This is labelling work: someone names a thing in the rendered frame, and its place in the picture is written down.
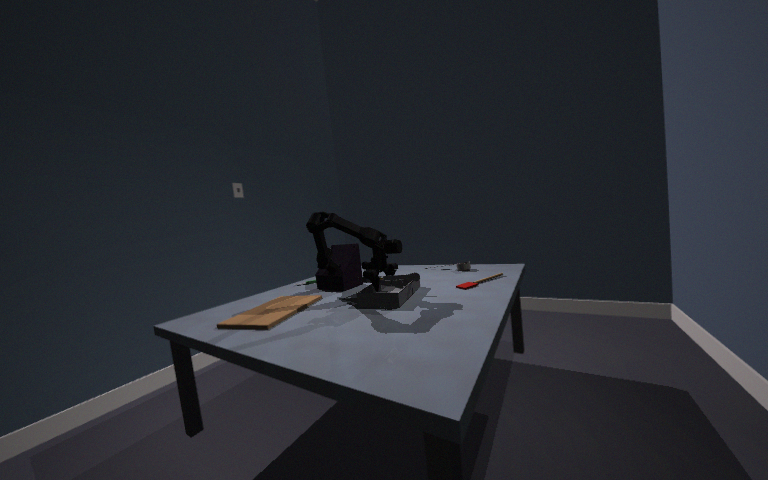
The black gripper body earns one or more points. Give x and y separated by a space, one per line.
379 264

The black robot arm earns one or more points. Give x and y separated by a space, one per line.
368 236

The red spatula with wooden handle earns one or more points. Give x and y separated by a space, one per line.
470 284

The light brown wooden board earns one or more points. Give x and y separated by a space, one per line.
269 314

